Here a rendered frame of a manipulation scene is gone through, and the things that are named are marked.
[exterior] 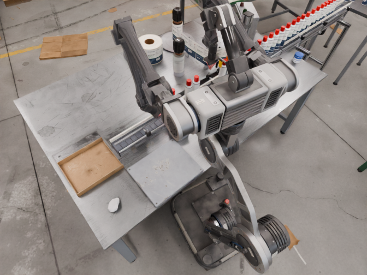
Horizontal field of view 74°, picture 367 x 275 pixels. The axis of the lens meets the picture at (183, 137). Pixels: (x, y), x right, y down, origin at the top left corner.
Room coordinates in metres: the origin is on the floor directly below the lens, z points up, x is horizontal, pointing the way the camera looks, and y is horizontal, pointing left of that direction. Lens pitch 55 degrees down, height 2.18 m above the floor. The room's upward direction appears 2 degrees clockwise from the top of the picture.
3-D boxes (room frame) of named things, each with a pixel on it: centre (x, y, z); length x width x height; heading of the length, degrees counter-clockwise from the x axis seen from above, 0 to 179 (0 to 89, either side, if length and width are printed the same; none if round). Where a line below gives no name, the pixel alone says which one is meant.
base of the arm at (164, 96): (0.67, 0.07, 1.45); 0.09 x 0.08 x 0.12; 121
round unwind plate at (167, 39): (1.92, 0.09, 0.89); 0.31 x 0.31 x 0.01
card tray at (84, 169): (0.69, 0.55, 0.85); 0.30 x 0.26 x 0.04; 132
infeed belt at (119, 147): (1.36, -0.18, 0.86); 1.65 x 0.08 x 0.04; 132
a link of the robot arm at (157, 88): (0.73, 0.11, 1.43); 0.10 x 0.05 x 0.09; 31
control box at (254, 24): (1.37, -0.32, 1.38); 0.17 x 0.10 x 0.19; 7
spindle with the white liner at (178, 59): (1.51, 0.06, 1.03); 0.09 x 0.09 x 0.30
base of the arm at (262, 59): (0.92, -0.36, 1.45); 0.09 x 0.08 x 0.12; 121
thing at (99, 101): (1.41, 0.04, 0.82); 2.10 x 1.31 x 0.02; 132
